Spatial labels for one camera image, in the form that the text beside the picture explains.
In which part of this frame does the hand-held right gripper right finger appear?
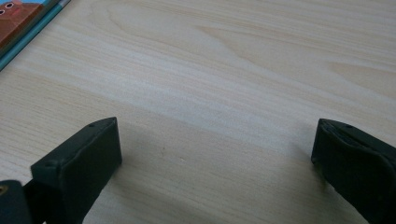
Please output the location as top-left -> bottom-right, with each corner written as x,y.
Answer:
310,118 -> 396,224

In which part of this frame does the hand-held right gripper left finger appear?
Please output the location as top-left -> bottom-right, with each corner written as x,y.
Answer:
30,117 -> 123,224

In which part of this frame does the colourful cartoon hardcover book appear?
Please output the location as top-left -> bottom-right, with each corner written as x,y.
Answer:
0,0 -> 72,72

